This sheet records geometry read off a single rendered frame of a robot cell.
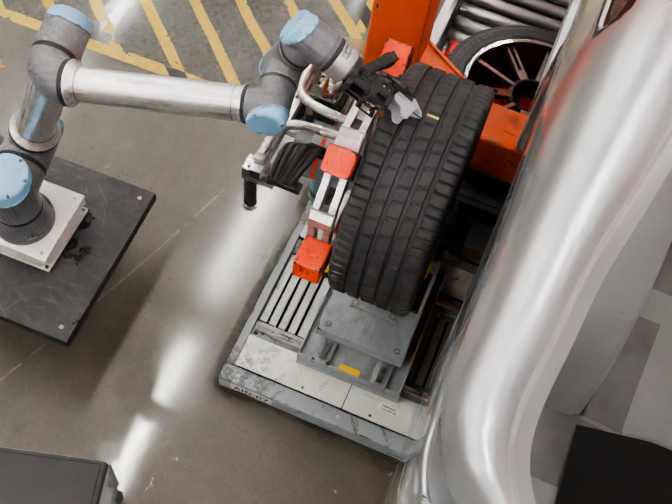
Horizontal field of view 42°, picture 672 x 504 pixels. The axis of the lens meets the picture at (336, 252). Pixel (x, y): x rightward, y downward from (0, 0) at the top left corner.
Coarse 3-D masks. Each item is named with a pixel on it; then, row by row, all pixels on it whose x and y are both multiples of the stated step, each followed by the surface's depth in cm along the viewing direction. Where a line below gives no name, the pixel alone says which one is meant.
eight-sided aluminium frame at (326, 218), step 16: (352, 112) 218; (368, 112) 218; (352, 128) 215; (368, 128) 217; (336, 144) 215; (352, 144) 214; (320, 192) 218; (336, 192) 217; (320, 208) 220; (336, 208) 218; (320, 224) 220; (336, 224) 262
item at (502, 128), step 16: (432, 48) 268; (432, 64) 267; (448, 64) 271; (496, 112) 280; (512, 112) 280; (496, 128) 276; (512, 128) 277; (480, 144) 276; (496, 144) 273; (512, 144) 274; (480, 160) 282; (496, 160) 279; (512, 160) 276; (496, 176) 285; (512, 176) 282
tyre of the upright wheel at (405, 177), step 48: (432, 96) 217; (480, 96) 220; (384, 144) 209; (432, 144) 210; (384, 192) 209; (432, 192) 207; (336, 240) 217; (384, 240) 212; (432, 240) 210; (336, 288) 235; (384, 288) 222
